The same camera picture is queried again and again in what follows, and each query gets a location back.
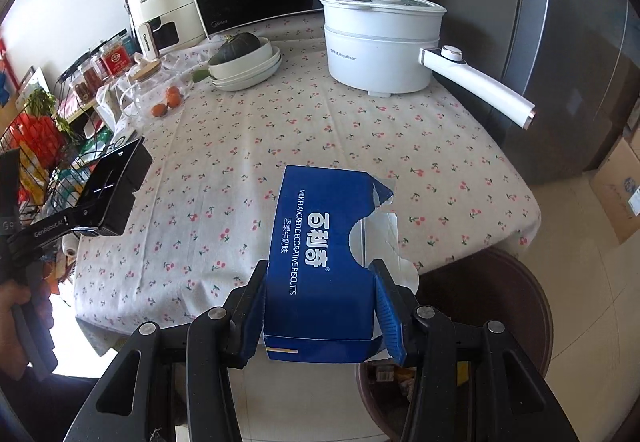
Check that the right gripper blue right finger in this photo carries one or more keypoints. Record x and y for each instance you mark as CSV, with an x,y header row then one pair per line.
x,y
394,305

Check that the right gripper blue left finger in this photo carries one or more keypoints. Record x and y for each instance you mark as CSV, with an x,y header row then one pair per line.
x,y
246,305

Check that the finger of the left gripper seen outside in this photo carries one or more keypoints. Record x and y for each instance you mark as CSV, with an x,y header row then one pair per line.
x,y
88,219

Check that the black plastic food tray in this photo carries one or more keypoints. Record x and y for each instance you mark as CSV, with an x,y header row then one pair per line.
x,y
116,179

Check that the blue biscuit box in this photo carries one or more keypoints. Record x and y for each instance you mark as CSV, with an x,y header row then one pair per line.
x,y
330,224

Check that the dark brown trash bin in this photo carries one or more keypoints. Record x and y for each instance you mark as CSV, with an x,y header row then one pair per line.
x,y
488,285

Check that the red packaged goods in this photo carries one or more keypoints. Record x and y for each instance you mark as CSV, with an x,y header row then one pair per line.
x,y
42,137

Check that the clear spice jar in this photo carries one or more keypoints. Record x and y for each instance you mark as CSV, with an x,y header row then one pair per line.
x,y
86,82

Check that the glass jar wooden lid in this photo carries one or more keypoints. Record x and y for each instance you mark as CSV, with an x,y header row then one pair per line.
x,y
140,88

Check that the red label spice jar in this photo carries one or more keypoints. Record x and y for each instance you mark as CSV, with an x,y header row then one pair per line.
x,y
115,57

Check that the cherry print tablecloth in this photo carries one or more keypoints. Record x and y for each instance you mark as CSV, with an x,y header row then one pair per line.
x,y
204,213

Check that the stacked white plates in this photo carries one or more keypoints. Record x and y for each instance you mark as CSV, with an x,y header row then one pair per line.
x,y
253,76

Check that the cream air fryer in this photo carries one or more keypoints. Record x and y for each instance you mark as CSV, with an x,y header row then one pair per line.
x,y
163,26

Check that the dark green pumpkin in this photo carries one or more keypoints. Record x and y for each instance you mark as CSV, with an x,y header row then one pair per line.
x,y
235,46

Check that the cardboard box upper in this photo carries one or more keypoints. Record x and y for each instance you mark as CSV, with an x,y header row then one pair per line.
x,y
616,185

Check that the white electric cooking pot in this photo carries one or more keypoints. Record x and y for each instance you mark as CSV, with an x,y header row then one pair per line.
x,y
391,47

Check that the dark grey refrigerator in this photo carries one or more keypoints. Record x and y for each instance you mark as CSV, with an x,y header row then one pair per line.
x,y
576,60

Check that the black wire rack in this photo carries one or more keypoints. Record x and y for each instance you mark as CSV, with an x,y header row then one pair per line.
x,y
43,192

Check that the white bowl green handle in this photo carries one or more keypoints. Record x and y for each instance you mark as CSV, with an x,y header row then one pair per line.
x,y
244,63

